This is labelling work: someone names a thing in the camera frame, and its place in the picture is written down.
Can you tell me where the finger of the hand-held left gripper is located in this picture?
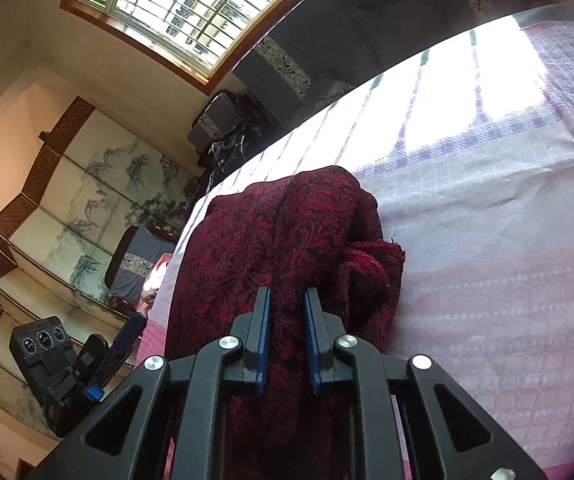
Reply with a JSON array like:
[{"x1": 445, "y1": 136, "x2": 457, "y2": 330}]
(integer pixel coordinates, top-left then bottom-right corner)
[
  {"x1": 98, "y1": 312, "x2": 148, "y2": 388},
  {"x1": 73, "y1": 335, "x2": 110, "y2": 404}
]

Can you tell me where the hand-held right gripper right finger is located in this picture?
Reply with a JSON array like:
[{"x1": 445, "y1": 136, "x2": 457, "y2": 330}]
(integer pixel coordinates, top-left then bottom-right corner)
[{"x1": 303, "y1": 287, "x2": 548, "y2": 480}]

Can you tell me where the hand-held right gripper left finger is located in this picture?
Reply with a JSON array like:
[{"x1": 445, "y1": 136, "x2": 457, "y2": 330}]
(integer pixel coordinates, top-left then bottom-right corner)
[{"x1": 29, "y1": 287, "x2": 272, "y2": 480}]

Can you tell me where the dark red patterned garment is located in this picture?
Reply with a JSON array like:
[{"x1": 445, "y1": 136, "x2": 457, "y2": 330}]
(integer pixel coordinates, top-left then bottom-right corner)
[{"x1": 164, "y1": 165, "x2": 408, "y2": 480}]

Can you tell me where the grey cushioned chair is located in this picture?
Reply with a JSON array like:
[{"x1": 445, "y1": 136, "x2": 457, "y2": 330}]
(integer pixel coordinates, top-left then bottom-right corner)
[
  {"x1": 104, "y1": 225, "x2": 178, "y2": 307},
  {"x1": 187, "y1": 90, "x2": 248, "y2": 166}
]

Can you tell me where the ink painting folding screen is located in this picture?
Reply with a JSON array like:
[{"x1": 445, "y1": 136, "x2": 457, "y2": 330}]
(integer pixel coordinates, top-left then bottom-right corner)
[{"x1": 0, "y1": 97, "x2": 204, "y2": 441}]

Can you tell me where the pink checked blanket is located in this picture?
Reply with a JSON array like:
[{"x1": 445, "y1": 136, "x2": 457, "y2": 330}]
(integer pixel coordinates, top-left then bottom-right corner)
[{"x1": 134, "y1": 10, "x2": 574, "y2": 480}]

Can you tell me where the black bag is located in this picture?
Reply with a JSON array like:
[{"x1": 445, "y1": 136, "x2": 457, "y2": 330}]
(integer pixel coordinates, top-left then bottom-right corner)
[{"x1": 206, "y1": 119, "x2": 265, "y2": 183}]

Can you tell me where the grey sofa with patterned band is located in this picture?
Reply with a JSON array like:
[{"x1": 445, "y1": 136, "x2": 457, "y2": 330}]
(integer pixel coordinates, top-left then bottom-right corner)
[{"x1": 232, "y1": 0, "x2": 574, "y2": 117}]

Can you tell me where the barred window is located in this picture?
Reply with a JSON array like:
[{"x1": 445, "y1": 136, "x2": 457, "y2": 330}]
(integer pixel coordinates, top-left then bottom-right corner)
[{"x1": 59, "y1": 0, "x2": 368, "y2": 92}]

